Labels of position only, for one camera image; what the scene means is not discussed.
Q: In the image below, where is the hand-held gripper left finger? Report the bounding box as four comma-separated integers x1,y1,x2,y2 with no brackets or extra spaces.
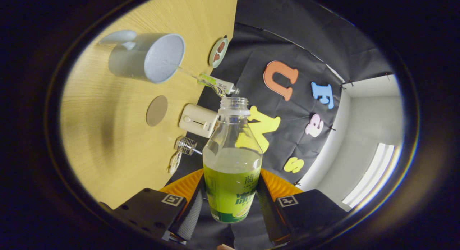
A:
113,168,207,243

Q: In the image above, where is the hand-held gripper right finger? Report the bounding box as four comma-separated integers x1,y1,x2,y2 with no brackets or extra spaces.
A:
256,168,349,245

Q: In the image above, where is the green label juice bottle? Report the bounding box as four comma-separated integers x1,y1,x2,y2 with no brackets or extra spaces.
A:
202,97,263,224

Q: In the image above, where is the brown round coaster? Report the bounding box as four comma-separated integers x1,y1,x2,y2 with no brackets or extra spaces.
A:
146,95,169,127

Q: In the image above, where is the white cup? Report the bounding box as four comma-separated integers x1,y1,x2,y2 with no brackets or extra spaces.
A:
99,30,185,84

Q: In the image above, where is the slim white green bottle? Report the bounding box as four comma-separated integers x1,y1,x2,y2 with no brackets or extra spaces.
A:
197,72,240,98

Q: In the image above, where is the white divided food plate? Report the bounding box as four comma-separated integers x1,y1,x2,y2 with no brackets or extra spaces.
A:
168,151,182,175

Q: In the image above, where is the ceiling light panel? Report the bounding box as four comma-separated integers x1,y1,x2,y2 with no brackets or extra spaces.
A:
341,143,396,207

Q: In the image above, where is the wooden table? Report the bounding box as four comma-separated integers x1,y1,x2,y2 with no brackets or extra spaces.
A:
60,0,239,209

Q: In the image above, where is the white toaster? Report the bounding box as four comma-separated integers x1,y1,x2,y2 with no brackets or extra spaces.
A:
179,104,220,138

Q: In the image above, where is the pale green plate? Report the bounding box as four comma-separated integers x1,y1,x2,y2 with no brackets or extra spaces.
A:
208,36,229,69

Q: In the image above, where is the wire mesh holder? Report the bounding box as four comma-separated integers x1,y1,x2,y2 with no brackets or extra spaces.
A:
176,136,198,156

